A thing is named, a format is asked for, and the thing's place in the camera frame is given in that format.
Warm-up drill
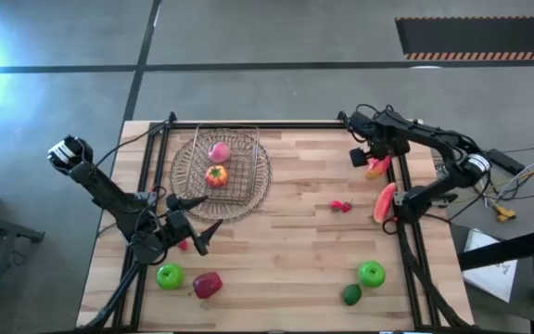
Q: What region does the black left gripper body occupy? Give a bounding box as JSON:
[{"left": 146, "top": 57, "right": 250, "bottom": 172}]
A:
[{"left": 162, "top": 209, "right": 198, "bottom": 247}]

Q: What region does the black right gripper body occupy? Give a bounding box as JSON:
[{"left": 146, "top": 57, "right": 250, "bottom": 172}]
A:
[{"left": 366, "top": 132, "right": 411, "bottom": 159}]

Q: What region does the red and yellow mango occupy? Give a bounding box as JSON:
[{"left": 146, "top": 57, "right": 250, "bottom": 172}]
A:
[{"left": 365, "top": 155, "right": 393, "bottom": 180}]

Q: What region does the orange-red tomato with green stem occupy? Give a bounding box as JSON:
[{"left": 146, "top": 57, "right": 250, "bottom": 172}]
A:
[{"left": 204, "top": 164, "right": 230, "bottom": 189}]

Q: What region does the red apple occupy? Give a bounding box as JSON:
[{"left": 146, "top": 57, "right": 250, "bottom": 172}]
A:
[{"left": 191, "top": 271, "right": 224, "bottom": 300}]

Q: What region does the bright green apple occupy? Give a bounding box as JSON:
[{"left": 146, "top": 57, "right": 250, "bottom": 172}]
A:
[
  {"left": 156, "top": 263, "right": 185, "bottom": 291},
  {"left": 357, "top": 260, "right": 387, "bottom": 289}
]

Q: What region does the metal wire basket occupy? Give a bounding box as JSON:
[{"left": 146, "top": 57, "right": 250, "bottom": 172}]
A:
[{"left": 184, "top": 122, "right": 261, "bottom": 207}]

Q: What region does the watermelon slice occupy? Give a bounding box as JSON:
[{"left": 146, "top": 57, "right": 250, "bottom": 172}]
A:
[{"left": 372, "top": 181, "right": 398, "bottom": 225}]

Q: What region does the pink round peach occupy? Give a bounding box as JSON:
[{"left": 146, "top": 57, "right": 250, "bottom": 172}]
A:
[{"left": 207, "top": 141, "right": 232, "bottom": 164}]

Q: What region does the dark green avocado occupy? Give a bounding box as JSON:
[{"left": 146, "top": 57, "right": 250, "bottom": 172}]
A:
[{"left": 342, "top": 283, "right": 363, "bottom": 307}]

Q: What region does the round woven wicker placemat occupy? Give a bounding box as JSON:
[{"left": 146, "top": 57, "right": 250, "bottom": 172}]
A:
[{"left": 169, "top": 128, "right": 273, "bottom": 223}]

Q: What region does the black power brick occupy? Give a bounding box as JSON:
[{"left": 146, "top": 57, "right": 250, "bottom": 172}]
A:
[{"left": 486, "top": 148, "right": 527, "bottom": 176}]

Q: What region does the black mat with hazard stripes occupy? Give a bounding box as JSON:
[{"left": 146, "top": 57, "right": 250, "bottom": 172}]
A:
[{"left": 395, "top": 16, "right": 534, "bottom": 61}]

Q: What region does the black desk bar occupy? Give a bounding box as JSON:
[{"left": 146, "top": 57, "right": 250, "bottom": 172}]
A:
[{"left": 456, "top": 225, "right": 534, "bottom": 272}]

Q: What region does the white paper sheet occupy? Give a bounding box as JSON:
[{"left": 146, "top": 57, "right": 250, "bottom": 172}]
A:
[{"left": 462, "top": 227, "right": 519, "bottom": 303}]

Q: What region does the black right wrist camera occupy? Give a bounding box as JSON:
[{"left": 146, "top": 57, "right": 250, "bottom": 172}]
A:
[{"left": 349, "top": 147, "right": 369, "bottom": 169}]

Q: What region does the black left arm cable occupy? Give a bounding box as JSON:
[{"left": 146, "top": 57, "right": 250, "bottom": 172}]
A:
[{"left": 94, "top": 119, "right": 172, "bottom": 168}]

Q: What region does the black aluminium table frame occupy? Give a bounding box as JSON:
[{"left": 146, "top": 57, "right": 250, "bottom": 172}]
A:
[{"left": 81, "top": 110, "right": 475, "bottom": 333}]

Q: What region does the yellow cable connector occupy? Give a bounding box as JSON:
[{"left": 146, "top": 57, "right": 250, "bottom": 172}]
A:
[{"left": 493, "top": 206, "right": 517, "bottom": 223}]

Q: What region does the yellow cable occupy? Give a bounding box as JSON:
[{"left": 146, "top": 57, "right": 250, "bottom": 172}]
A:
[{"left": 473, "top": 161, "right": 534, "bottom": 196}]

